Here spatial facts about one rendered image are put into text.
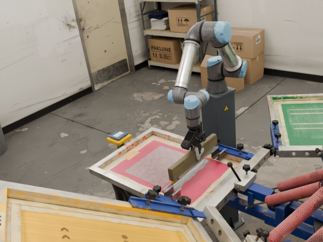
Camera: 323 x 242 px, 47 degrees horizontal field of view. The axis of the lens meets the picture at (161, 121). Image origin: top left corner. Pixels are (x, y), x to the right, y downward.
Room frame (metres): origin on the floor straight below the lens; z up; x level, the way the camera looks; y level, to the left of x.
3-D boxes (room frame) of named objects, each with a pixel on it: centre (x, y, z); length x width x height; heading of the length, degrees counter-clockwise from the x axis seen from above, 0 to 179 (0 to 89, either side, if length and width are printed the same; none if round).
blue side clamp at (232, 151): (1.85, -0.37, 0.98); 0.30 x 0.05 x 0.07; 46
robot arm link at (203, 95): (1.79, -0.20, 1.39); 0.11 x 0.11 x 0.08; 57
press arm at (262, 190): (1.43, -0.41, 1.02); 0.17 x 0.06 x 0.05; 46
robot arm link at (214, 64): (2.31, -0.41, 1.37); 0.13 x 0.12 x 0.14; 57
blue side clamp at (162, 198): (1.45, 0.01, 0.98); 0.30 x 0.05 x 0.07; 46
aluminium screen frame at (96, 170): (1.82, -0.01, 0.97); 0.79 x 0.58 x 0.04; 46
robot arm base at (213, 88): (2.31, -0.40, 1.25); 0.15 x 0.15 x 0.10
